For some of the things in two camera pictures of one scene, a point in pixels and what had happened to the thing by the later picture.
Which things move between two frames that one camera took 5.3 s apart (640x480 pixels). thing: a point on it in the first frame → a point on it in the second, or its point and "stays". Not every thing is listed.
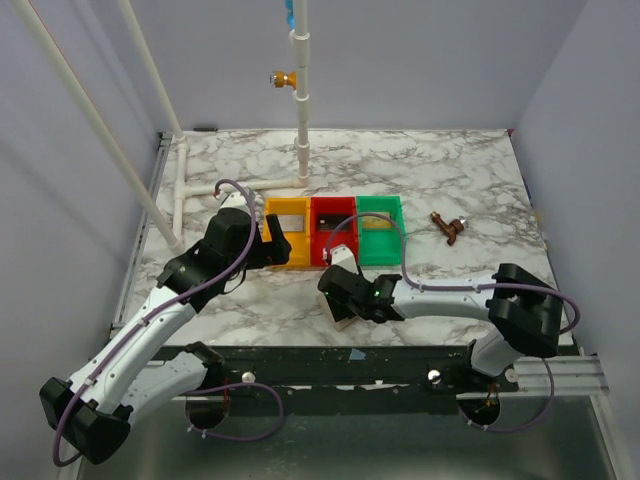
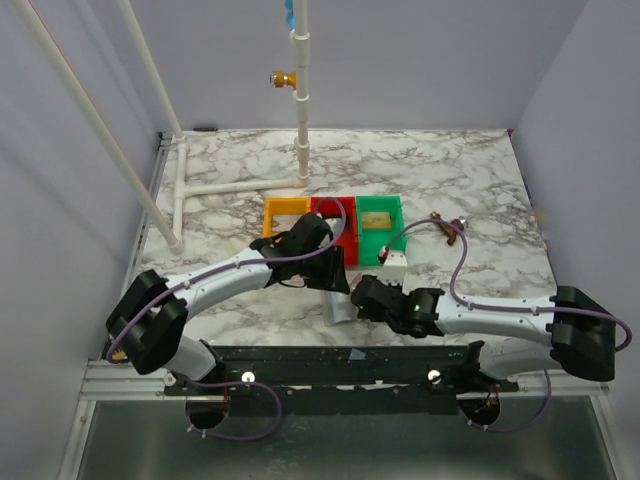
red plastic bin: x=326 y=212 stays
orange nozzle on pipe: x=279 y=79 stays
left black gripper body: x=264 y=254 → x=321 y=272
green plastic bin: x=379 y=238 stays
